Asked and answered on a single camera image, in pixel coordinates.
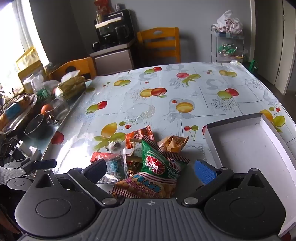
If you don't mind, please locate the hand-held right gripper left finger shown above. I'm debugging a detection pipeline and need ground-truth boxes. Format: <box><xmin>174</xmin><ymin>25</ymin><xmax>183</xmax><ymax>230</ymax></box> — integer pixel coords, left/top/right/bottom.
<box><xmin>29</xmin><ymin>159</ymin><xmax>121</xmax><ymax>206</ymax></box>

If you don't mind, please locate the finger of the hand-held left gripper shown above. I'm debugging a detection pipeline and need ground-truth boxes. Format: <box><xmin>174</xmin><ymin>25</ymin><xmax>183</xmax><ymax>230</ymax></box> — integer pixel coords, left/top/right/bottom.
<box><xmin>3</xmin><ymin>159</ymin><xmax>57</xmax><ymax>176</ymax></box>
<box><xmin>6</xmin><ymin>176</ymin><xmax>36</xmax><ymax>192</ymax></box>

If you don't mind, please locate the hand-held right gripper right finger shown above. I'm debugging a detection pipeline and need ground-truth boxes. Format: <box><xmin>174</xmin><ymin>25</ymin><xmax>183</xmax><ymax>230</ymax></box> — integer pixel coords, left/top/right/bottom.
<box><xmin>181</xmin><ymin>159</ymin><xmax>270</xmax><ymax>207</ymax></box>

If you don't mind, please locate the clear nut packet blue label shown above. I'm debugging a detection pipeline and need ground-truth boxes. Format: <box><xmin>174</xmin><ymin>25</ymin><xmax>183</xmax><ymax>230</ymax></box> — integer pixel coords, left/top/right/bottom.
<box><xmin>96</xmin><ymin>153</ymin><xmax>129</xmax><ymax>184</ymax></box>

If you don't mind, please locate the brown gold foil candy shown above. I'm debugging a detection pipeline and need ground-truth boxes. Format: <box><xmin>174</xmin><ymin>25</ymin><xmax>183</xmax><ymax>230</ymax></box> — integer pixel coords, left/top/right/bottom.
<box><xmin>126</xmin><ymin>160</ymin><xmax>142</xmax><ymax>177</ymax></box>

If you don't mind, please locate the white cardboard box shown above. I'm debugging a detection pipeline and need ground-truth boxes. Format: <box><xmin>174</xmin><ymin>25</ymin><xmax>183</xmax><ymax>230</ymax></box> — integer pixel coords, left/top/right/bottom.
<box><xmin>205</xmin><ymin>113</ymin><xmax>296</xmax><ymax>171</ymax></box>

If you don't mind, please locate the tan snack packet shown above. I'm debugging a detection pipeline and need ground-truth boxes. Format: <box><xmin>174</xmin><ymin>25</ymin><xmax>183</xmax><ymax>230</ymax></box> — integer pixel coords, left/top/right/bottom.
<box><xmin>157</xmin><ymin>136</ymin><xmax>189</xmax><ymax>153</ymax></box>

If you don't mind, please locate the green prawn cracker bag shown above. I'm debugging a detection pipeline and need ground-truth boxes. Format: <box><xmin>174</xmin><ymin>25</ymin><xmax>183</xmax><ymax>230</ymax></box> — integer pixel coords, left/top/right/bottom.
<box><xmin>112</xmin><ymin>136</ymin><xmax>190</xmax><ymax>200</ymax></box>

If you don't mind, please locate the orange square snack packet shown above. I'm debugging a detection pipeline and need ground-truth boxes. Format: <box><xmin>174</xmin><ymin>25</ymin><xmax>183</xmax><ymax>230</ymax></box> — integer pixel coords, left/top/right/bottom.
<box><xmin>125</xmin><ymin>125</ymin><xmax>155</xmax><ymax>150</ymax></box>

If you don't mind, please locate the white power adapter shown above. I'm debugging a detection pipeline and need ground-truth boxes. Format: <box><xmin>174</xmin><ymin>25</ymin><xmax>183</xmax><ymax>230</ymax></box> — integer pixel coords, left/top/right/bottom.
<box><xmin>17</xmin><ymin>140</ymin><xmax>42</xmax><ymax>160</ymax></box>

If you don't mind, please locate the black bowl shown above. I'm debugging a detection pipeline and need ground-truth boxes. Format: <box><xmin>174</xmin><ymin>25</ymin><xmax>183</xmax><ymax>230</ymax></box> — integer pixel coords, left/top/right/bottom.
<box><xmin>24</xmin><ymin>113</ymin><xmax>47</xmax><ymax>139</ymax></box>

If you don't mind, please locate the orange fruit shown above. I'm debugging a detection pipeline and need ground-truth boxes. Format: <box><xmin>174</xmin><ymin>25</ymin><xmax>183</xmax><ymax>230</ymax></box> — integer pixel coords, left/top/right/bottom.
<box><xmin>41</xmin><ymin>104</ymin><xmax>53</xmax><ymax>116</ymax></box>

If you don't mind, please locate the glass jar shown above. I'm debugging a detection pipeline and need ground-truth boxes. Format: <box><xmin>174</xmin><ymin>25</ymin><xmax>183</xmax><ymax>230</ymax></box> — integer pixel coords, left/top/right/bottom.
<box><xmin>50</xmin><ymin>95</ymin><xmax>70</xmax><ymax>121</ymax></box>

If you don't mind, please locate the glass baking dish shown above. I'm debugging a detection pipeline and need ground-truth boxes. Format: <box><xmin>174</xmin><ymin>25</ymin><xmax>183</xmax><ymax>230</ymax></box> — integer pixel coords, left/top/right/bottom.
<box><xmin>0</xmin><ymin>95</ymin><xmax>37</xmax><ymax>135</ymax></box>

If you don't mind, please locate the plastic water bottle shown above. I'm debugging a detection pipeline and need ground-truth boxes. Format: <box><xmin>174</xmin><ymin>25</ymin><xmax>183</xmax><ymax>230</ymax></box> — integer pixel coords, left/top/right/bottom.
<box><xmin>31</xmin><ymin>75</ymin><xmax>51</xmax><ymax>102</ymax></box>

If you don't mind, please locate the fruit print tablecloth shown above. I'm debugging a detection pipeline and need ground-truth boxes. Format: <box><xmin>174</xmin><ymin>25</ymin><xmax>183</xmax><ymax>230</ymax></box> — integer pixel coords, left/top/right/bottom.
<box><xmin>40</xmin><ymin>61</ymin><xmax>296</xmax><ymax>176</ymax></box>

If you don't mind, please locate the olive tissue pack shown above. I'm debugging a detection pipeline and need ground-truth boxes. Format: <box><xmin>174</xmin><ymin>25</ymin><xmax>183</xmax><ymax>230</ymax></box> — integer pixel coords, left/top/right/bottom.
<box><xmin>58</xmin><ymin>71</ymin><xmax>87</xmax><ymax>100</ymax></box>

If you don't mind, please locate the wooden chair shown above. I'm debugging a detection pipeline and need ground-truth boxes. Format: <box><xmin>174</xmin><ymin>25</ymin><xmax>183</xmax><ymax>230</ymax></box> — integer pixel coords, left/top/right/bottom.
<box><xmin>137</xmin><ymin>27</ymin><xmax>180</xmax><ymax>67</ymax></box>
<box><xmin>48</xmin><ymin>57</ymin><xmax>97</xmax><ymax>81</ymax></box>

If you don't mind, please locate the yellow paper bag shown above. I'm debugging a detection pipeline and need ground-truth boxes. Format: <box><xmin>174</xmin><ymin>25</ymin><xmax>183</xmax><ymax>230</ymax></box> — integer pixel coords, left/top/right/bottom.
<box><xmin>16</xmin><ymin>46</ymin><xmax>45</xmax><ymax>93</ymax></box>

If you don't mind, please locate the silver small cabinet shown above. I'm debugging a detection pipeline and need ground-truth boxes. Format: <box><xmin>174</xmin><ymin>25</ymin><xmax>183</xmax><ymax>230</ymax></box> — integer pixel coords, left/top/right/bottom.
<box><xmin>90</xmin><ymin>43</ymin><xmax>136</xmax><ymax>76</ymax></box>

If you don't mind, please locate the pile of green wrapped candies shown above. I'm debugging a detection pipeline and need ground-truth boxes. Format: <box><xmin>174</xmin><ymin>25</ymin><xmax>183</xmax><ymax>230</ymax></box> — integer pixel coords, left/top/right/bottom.
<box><xmin>217</xmin><ymin>43</ymin><xmax>238</xmax><ymax>56</ymax></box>

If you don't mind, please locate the white storage rack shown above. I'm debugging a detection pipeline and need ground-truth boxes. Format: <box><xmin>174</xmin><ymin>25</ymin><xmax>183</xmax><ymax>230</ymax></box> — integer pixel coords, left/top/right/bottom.
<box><xmin>210</xmin><ymin>24</ymin><xmax>245</xmax><ymax>64</ymax></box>

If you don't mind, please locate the window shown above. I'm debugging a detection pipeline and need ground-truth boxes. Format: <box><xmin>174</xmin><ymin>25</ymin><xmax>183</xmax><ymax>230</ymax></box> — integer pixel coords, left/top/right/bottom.
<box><xmin>0</xmin><ymin>0</ymin><xmax>52</xmax><ymax>77</ymax></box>

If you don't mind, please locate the black coffee machine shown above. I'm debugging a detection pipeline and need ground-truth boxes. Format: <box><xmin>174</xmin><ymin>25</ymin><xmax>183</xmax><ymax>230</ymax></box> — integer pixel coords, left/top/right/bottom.
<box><xmin>94</xmin><ymin>9</ymin><xmax>136</xmax><ymax>50</ymax></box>

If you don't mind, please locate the white door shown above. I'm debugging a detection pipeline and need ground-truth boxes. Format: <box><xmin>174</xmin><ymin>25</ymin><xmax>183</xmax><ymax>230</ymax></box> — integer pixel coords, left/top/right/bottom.
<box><xmin>253</xmin><ymin>0</ymin><xmax>296</xmax><ymax>94</ymax></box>

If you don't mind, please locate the white plastic bag red print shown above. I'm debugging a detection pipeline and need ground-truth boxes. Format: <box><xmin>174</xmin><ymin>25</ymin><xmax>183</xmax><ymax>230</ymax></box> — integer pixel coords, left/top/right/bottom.
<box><xmin>213</xmin><ymin>10</ymin><xmax>243</xmax><ymax>33</ymax></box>

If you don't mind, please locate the red package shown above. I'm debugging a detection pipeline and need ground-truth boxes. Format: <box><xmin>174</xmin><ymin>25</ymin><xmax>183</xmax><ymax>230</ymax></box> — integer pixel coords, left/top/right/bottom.
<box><xmin>94</xmin><ymin>0</ymin><xmax>111</xmax><ymax>13</ymax></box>

